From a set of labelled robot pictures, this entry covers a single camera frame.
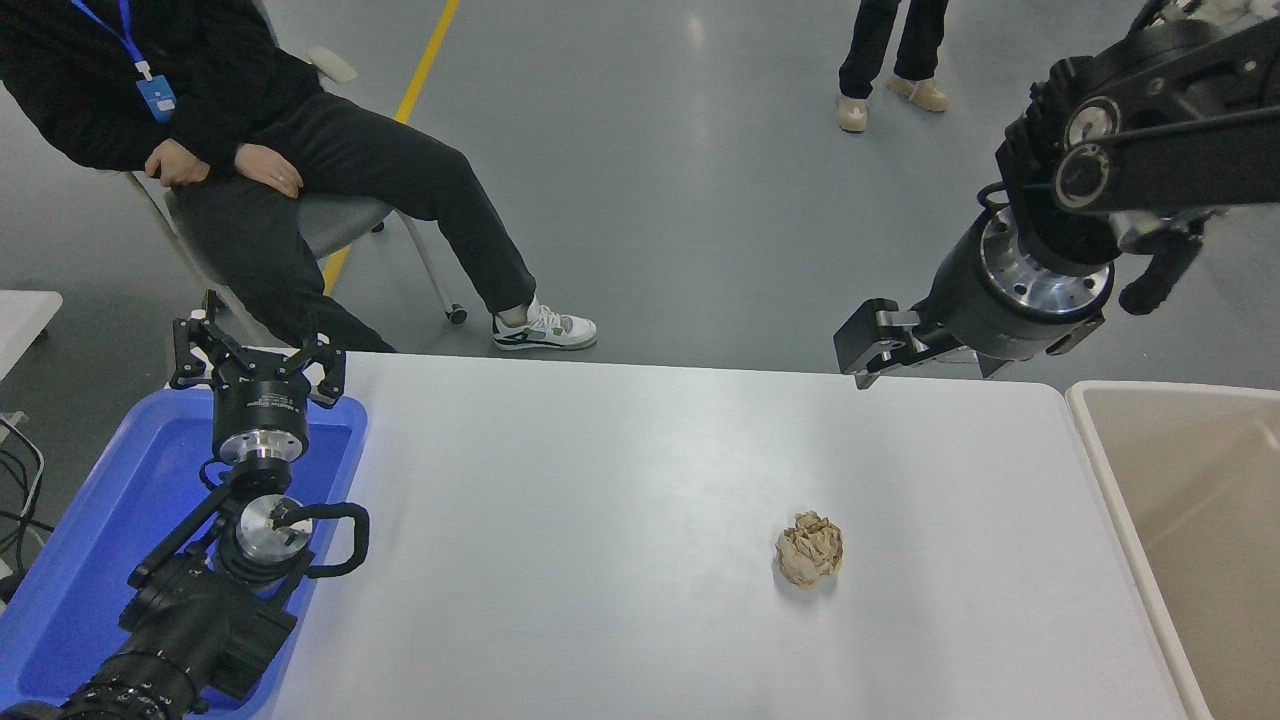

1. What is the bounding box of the small white side table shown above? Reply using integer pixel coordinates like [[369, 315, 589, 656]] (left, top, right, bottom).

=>
[[0, 290, 63, 381]]

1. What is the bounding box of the blue lanyard badge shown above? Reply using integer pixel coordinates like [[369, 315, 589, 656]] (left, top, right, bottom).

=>
[[70, 0, 178, 124]]

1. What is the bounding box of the black cable bundle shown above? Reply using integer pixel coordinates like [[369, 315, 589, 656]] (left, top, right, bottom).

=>
[[0, 415, 47, 606]]

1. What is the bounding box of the crumpled tan paper ball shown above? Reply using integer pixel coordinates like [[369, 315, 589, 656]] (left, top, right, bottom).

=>
[[774, 510, 845, 589]]

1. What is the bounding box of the standing person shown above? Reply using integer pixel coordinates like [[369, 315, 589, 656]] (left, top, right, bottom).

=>
[[835, 0, 951, 134]]

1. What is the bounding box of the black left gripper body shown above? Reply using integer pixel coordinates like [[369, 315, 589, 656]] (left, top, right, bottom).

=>
[[212, 358, 312, 443]]

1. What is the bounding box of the grey chair with white frame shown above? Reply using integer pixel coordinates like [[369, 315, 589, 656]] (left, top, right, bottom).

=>
[[100, 45, 469, 351]]

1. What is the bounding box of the large pale bin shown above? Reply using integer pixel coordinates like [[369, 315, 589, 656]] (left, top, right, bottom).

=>
[[1063, 378, 1280, 720]]

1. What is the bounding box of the seated person's left hand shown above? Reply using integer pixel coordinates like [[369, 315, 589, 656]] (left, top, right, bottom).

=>
[[235, 144, 302, 197]]

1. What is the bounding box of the blue plastic tray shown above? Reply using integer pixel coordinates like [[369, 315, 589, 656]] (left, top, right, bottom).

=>
[[0, 387, 369, 720]]

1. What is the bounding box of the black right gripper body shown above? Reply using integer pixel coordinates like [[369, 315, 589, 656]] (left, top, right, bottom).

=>
[[918, 213, 1108, 361]]

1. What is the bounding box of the seated person's right hand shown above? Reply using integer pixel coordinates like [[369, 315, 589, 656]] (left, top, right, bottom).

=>
[[145, 137, 212, 190]]

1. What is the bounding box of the seated person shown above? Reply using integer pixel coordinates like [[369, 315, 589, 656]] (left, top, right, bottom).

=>
[[0, 0, 599, 353]]

